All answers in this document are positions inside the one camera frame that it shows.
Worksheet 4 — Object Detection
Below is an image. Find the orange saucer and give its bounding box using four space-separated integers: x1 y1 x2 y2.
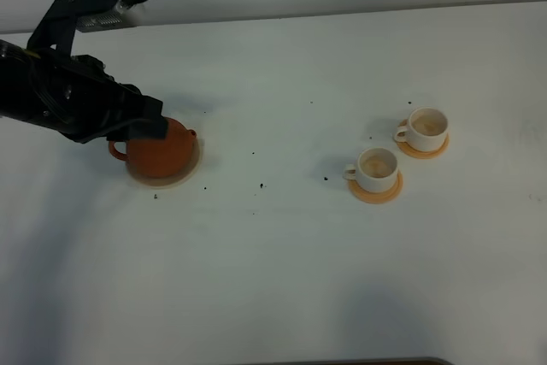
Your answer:
347 172 403 204
393 119 450 160

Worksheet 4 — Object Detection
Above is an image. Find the white teacup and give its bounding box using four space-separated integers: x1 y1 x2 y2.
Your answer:
343 147 399 193
407 107 449 135

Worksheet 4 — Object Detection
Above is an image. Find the far orange saucer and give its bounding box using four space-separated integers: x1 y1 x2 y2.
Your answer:
393 119 450 160

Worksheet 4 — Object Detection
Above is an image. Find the beige round teapot coaster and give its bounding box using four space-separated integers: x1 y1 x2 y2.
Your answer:
126 139 203 190

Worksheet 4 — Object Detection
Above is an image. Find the brown clay teapot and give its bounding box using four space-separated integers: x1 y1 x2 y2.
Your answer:
109 117 197 179

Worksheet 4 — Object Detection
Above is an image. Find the near white teacup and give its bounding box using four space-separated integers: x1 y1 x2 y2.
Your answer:
343 147 399 193

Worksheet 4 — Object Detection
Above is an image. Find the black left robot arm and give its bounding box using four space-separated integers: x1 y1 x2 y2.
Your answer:
1 40 168 144

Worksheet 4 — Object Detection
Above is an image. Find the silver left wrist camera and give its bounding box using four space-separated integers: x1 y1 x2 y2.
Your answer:
76 0 144 32

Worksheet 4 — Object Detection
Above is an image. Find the near orange saucer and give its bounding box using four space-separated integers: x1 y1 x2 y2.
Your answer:
347 172 403 204

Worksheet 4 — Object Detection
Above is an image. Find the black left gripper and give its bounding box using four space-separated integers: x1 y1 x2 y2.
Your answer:
16 50 168 143

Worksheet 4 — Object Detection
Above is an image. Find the far white teacup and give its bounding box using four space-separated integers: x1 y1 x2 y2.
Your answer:
407 107 449 135

